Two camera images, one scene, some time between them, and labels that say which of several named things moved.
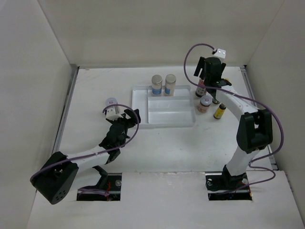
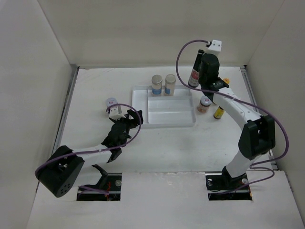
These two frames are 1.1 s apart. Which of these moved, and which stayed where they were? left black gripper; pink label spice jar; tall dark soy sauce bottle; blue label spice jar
Moved: tall dark soy sauce bottle
Stayed: pink label spice jar; left black gripper; blue label spice jar
